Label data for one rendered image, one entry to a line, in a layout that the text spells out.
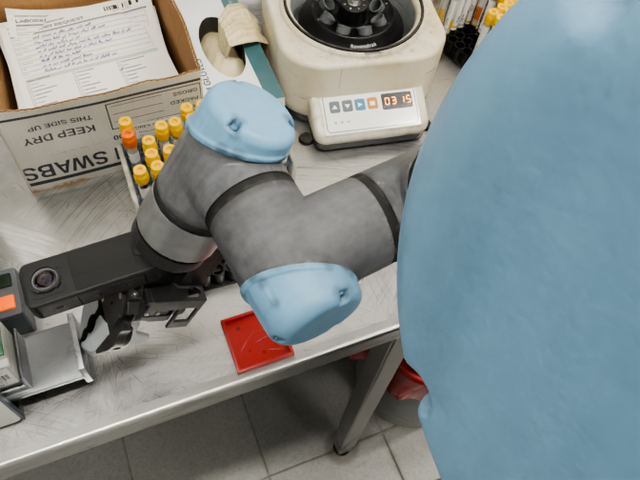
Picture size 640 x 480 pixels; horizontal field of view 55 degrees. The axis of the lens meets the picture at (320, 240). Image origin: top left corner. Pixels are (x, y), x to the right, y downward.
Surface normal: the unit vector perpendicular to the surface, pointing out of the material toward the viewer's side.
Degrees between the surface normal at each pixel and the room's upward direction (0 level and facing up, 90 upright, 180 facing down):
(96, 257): 1
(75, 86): 1
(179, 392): 0
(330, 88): 90
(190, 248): 82
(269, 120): 30
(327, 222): 10
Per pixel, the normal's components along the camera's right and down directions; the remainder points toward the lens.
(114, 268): 0.08, -0.50
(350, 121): 0.17, -0.11
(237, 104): 0.54, -0.59
